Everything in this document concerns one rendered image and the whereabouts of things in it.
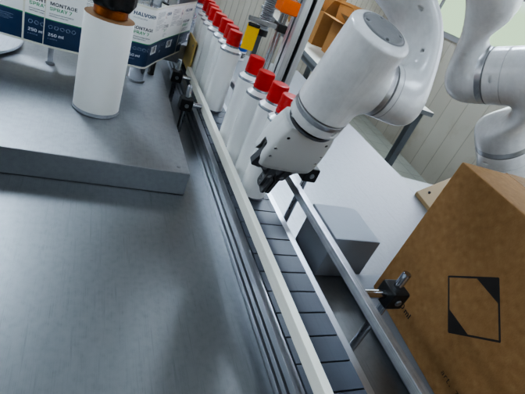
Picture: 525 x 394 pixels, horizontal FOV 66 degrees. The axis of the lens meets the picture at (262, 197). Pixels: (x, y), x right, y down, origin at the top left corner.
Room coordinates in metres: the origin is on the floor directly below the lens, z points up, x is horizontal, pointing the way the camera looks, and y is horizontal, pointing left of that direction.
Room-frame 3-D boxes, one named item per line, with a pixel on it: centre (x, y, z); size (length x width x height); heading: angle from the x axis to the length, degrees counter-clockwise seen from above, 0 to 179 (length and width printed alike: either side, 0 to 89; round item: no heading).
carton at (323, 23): (3.56, 0.09, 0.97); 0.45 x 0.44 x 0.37; 117
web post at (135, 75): (0.96, 0.42, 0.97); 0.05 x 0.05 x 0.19
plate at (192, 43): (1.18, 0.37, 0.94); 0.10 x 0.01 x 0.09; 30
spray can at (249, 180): (0.67, 0.02, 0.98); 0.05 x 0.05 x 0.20
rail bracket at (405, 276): (0.43, -0.20, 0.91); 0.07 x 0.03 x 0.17; 120
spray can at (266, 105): (0.71, 0.05, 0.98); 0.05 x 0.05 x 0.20
